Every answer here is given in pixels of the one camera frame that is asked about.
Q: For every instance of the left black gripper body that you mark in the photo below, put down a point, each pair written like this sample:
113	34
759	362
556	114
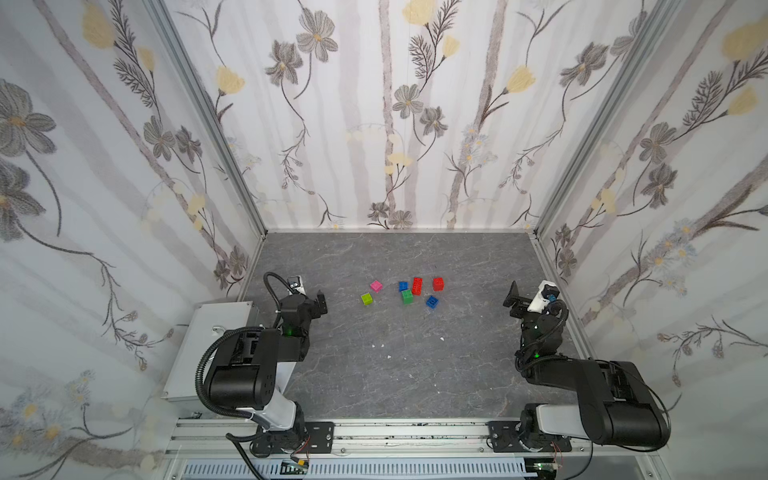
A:
315	305

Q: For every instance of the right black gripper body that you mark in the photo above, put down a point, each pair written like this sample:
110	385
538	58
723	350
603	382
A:
521	303

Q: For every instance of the long red lego brick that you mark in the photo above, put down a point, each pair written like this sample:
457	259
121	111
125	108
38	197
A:
417	286

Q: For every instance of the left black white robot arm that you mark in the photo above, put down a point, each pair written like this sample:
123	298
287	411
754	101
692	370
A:
237	375

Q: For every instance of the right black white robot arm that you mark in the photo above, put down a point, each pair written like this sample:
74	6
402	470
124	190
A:
614	406

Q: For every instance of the grey metal control box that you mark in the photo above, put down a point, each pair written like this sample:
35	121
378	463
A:
208	323

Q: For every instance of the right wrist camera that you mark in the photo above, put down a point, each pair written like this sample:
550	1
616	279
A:
547	293

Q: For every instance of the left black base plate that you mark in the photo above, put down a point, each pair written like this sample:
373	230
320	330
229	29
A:
312	437

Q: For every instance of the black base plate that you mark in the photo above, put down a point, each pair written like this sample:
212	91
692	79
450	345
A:
312	437
506	436

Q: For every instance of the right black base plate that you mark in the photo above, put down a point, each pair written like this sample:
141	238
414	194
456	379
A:
506	436

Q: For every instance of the white slotted cable duct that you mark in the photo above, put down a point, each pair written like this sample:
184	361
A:
390	468

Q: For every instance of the aluminium mounting rail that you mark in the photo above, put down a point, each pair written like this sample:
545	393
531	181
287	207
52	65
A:
352	438

